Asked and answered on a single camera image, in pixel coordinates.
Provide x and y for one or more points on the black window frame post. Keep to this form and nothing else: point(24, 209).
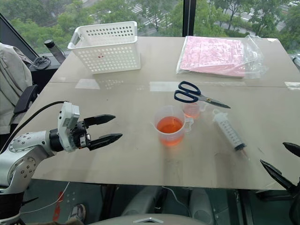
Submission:
point(188, 18)

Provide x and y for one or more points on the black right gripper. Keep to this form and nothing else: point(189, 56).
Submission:
point(296, 189)

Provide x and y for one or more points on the small clear measuring cup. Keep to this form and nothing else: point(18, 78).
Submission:
point(192, 113)

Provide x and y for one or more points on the grey sneaker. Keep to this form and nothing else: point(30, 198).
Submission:
point(77, 212)

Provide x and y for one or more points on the dark bottle with black cap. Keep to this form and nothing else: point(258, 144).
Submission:
point(55, 51)

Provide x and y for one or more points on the black round object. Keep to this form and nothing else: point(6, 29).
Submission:
point(41, 62)

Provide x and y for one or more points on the white perforated plastic basket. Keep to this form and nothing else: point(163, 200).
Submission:
point(105, 55)

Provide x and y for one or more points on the large clear plastic syringe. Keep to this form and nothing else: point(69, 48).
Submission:
point(228, 130)

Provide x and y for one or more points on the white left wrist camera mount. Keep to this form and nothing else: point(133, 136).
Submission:
point(67, 117)

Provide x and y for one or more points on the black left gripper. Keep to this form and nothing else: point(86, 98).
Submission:
point(80, 134)

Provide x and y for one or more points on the beige jacket on chair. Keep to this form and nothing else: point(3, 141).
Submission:
point(12, 77)

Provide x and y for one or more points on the red floor tape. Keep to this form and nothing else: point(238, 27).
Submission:
point(58, 206)

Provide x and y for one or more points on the black chair armrest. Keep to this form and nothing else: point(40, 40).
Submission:
point(25, 98)

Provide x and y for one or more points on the pink sheets in plastic bag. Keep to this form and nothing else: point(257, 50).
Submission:
point(255, 54)

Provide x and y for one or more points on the large clear measuring cup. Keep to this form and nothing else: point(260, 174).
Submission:
point(170, 129)

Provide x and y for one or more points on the pink paper stack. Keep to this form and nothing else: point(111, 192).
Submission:
point(211, 56)

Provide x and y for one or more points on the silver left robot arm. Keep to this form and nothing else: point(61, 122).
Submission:
point(22, 150)

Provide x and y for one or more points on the grey rounded shape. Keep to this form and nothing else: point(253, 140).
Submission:
point(201, 206)

